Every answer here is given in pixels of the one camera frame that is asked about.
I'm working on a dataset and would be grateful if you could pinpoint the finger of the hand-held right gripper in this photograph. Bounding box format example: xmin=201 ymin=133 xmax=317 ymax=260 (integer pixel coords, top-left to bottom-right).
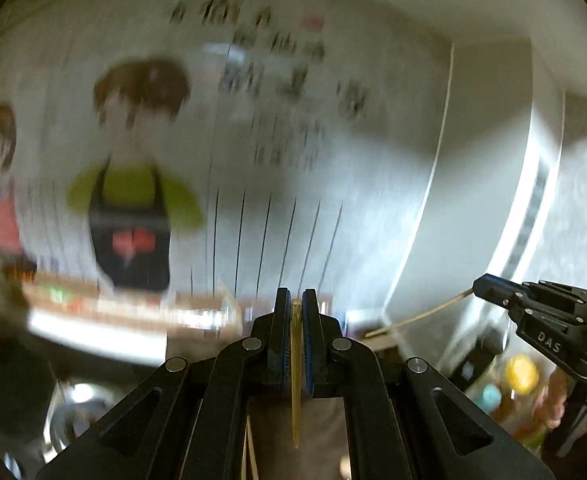
xmin=472 ymin=273 xmax=587 ymax=311
xmin=503 ymin=300 xmax=581 ymax=328

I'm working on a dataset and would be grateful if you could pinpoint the brown cloth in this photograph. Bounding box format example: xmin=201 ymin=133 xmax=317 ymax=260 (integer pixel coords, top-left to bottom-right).
xmin=248 ymin=396 xmax=350 ymax=480

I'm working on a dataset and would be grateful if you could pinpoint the white wall vent grille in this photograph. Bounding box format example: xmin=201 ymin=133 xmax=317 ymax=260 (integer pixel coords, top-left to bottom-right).
xmin=501 ymin=157 xmax=549 ymax=276

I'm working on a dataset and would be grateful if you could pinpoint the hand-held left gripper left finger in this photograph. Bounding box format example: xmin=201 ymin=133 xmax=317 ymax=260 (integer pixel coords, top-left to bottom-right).
xmin=36 ymin=287 xmax=294 ymax=480

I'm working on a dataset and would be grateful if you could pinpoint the yellow lid chili jar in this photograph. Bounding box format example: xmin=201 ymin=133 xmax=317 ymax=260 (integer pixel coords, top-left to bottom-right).
xmin=504 ymin=354 xmax=540 ymax=397

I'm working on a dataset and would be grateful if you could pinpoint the small light blue capped bottle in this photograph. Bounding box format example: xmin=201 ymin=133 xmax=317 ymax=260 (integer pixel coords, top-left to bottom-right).
xmin=477 ymin=384 xmax=503 ymax=413

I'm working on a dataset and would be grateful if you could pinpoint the dark soy sauce bottle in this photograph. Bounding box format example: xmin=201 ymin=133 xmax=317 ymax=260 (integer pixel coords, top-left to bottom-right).
xmin=448 ymin=337 xmax=505 ymax=393

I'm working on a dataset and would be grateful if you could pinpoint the person's right hand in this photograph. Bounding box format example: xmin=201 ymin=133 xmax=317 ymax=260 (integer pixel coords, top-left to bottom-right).
xmin=542 ymin=369 xmax=575 ymax=430

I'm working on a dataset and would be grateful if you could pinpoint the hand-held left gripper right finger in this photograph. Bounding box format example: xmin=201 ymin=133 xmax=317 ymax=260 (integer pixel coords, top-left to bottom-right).
xmin=301 ymin=288 xmax=557 ymax=480

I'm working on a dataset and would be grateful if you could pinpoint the cartoon kitchen wall poster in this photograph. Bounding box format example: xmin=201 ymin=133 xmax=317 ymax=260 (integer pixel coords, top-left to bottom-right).
xmin=0 ymin=0 xmax=454 ymax=341

